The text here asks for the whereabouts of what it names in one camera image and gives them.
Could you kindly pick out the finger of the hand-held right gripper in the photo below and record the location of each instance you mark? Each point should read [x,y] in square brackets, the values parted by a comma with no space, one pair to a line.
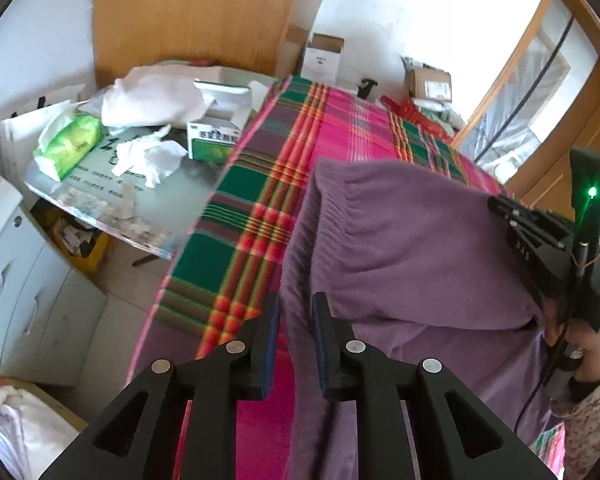
[510,212]

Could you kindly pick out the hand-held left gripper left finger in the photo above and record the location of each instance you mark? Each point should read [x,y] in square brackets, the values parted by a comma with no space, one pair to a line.
[267,355]

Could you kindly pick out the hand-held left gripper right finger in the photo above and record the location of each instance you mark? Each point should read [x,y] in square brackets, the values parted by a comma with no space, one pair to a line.
[322,355]

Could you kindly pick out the purple fleece pants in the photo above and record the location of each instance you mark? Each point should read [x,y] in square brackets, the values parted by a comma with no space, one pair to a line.
[420,260]

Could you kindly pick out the person's right forearm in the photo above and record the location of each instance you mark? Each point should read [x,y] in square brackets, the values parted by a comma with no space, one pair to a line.
[595,420]

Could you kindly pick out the person's right hand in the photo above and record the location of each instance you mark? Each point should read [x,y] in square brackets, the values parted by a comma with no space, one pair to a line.
[592,352]

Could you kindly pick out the wooden door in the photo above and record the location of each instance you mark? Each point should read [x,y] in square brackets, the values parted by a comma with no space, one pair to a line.
[580,125]

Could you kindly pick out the plastic-covered doorway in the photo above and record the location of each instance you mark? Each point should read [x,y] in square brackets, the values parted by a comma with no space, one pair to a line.
[525,90]

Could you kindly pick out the pink green plaid bed sheet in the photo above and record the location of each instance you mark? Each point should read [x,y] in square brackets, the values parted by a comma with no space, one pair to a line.
[260,210]

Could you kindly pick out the brown cardboard box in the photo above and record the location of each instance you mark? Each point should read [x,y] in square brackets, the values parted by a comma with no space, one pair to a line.
[430,85]

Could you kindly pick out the grey side table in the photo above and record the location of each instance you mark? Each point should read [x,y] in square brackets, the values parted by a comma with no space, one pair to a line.
[180,210]

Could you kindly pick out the black air pump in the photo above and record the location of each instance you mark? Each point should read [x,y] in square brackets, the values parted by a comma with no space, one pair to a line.
[366,87]

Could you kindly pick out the yellow bin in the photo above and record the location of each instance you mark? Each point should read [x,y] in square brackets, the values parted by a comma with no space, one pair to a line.
[92,247]

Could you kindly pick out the green white medicine box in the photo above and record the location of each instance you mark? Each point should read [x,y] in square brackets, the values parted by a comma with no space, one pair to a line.
[212,142]

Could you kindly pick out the crumpled white tissue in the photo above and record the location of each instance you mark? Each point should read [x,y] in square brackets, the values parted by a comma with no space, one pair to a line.
[150,157]

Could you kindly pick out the white cardboard box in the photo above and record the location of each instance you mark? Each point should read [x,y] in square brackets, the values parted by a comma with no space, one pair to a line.
[321,62]

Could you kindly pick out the white cabinet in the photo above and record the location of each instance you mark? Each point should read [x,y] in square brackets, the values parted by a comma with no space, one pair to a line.
[25,300]

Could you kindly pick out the open white box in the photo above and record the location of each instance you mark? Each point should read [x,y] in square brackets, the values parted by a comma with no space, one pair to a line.
[225,102]

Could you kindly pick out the white cloth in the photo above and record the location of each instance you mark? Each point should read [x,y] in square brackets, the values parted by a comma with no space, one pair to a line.
[150,95]

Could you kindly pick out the green tissue pack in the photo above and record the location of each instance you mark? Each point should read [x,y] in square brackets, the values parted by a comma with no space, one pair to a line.
[70,145]

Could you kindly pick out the wooden wardrobe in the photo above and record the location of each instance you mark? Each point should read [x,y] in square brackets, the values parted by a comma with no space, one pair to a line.
[205,10]

